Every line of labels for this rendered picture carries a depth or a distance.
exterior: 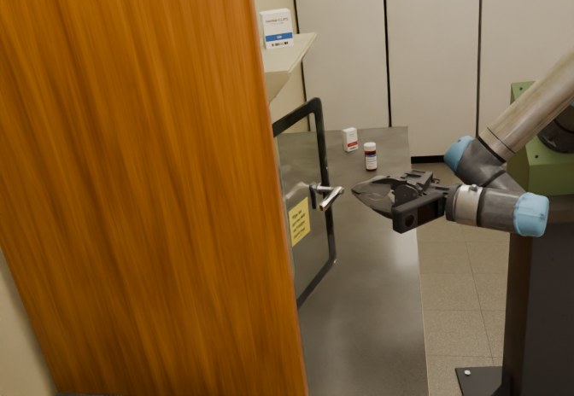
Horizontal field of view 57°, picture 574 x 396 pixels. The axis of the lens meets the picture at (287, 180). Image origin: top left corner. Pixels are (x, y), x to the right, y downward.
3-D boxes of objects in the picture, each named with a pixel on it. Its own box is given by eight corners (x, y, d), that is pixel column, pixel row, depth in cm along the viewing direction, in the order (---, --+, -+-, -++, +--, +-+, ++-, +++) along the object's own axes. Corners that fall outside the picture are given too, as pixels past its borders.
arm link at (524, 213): (544, 238, 98) (541, 240, 90) (482, 227, 103) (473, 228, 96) (551, 195, 97) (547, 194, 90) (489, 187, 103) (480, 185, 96)
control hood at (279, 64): (225, 140, 83) (213, 77, 79) (267, 85, 112) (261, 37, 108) (297, 136, 81) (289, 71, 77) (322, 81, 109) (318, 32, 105)
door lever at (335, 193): (301, 212, 106) (301, 200, 105) (323, 191, 114) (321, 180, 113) (326, 215, 104) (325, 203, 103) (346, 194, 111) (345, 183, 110)
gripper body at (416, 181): (405, 200, 113) (463, 209, 107) (389, 218, 106) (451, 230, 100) (405, 166, 110) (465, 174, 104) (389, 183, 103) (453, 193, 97)
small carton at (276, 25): (266, 49, 94) (261, 14, 92) (263, 45, 99) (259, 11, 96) (294, 45, 94) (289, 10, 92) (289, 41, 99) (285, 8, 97)
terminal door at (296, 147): (266, 346, 101) (231, 148, 85) (334, 260, 125) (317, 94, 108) (269, 346, 101) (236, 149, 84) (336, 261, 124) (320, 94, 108)
